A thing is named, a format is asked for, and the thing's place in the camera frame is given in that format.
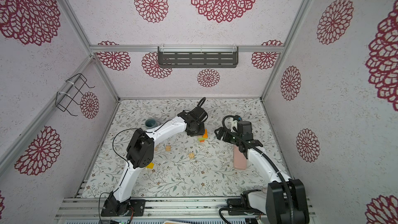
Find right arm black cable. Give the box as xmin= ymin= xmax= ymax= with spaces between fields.
xmin=217 ymin=114 xmax=294 ymax=224

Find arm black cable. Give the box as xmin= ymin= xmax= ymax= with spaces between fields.
xmin=97 ymin=97 xmax=207 ymax=222
xmin=217 ymin=114 xmax=294 ymax=224

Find dark grey wall shelf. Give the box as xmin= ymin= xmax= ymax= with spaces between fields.
xmin=158 ymin=46 xmax=239 ymax=68

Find yellow wooden block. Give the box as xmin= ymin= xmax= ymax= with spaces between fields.
xmin=146 ymin=163 xmax=154 ymax=170

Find aluminium front rail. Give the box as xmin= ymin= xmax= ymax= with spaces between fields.
xmin=54 ymin=196 xmax=317 ymax=219

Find orange wooden block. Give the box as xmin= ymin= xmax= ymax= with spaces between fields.
xmin=202 ymin=129 xmax=208 ymax=140

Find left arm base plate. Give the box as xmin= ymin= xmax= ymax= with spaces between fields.
xmin=100 ymin=197 xmax=146 ymax=217

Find black wire wall rack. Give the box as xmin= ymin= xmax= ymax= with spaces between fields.
xmin=55 ymin=73 xmax=95 ymax=117

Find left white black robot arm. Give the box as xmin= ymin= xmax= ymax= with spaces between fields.
xmin=108 ymin=106 xmax=208 ymax=203

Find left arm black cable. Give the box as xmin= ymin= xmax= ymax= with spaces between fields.
xmin=97 ymin=97 xmax=207 ymax=222

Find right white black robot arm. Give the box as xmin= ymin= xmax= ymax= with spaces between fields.
xmin=215 ymin=115 xmax=310 ymax=224

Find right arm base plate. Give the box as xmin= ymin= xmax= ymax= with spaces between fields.
xmin=227 ymin=198 xmax=262 ymax=215

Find teal ceramic cup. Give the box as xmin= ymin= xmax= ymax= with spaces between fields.
xmin=145 ymin=118 xmax=159 ymax=129

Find pink sponge block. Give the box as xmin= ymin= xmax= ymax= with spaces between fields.
xmin=233 ymin=146 xmax=247 ymax=170

